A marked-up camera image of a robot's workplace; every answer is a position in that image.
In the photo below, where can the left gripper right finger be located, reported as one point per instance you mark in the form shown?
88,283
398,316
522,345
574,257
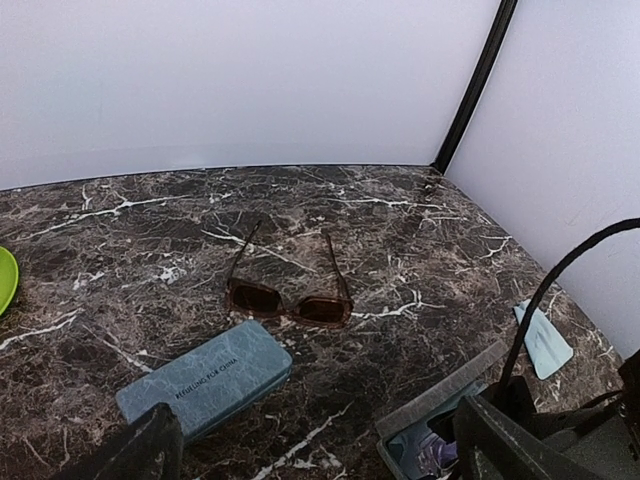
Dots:
492,446

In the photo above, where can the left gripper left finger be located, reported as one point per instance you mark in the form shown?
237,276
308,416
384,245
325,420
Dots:
149,448

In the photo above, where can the pink transparent sunglasses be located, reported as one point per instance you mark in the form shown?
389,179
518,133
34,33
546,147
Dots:
428,457

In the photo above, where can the beige glasses case teal lining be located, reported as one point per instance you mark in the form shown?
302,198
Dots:
401,430

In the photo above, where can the blue-grey glasses case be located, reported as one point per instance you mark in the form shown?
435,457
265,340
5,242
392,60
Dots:
213,382

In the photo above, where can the light blue cloth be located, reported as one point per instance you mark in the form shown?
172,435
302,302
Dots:
546,347

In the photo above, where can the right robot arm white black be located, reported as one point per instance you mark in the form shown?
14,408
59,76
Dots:
602,436

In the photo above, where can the brown sunglasses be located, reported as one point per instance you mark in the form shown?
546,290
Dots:
263,301

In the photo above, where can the green plate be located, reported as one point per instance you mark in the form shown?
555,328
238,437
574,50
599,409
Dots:
9,278

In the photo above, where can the right black frame post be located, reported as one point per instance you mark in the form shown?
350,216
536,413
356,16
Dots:
476,85

